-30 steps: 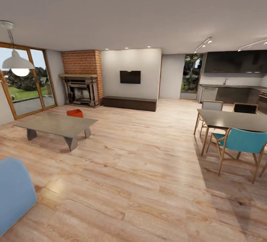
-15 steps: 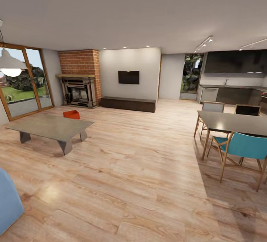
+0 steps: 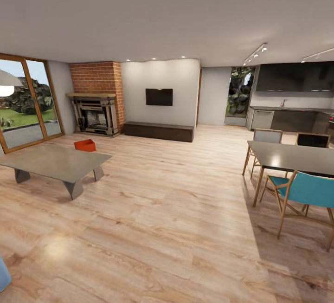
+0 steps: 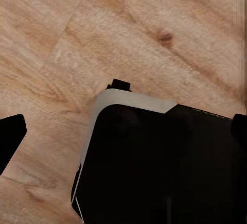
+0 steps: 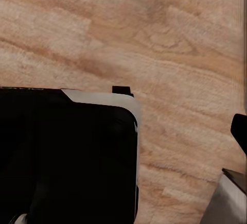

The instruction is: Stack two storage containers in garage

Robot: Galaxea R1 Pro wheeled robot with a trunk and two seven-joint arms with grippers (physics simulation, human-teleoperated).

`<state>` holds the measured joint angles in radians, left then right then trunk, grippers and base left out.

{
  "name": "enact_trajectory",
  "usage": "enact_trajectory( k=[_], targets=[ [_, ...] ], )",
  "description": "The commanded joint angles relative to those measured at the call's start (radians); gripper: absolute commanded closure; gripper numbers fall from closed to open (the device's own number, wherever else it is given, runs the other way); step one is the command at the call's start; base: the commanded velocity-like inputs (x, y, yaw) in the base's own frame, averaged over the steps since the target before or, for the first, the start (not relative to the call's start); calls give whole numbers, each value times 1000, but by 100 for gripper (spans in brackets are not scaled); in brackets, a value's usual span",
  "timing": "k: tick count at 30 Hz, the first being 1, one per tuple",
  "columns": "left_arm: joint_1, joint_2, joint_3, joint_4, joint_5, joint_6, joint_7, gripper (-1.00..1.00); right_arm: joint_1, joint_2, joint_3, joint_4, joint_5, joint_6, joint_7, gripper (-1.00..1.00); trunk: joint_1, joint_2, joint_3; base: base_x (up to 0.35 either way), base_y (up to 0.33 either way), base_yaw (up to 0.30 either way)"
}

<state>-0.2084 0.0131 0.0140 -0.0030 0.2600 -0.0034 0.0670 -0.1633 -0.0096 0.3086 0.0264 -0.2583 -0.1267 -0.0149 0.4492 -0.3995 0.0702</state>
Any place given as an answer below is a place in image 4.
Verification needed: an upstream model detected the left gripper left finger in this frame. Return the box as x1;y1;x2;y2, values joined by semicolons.
0;114;27;175

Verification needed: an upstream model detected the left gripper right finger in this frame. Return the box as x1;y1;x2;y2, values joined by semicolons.
231;114;247;155

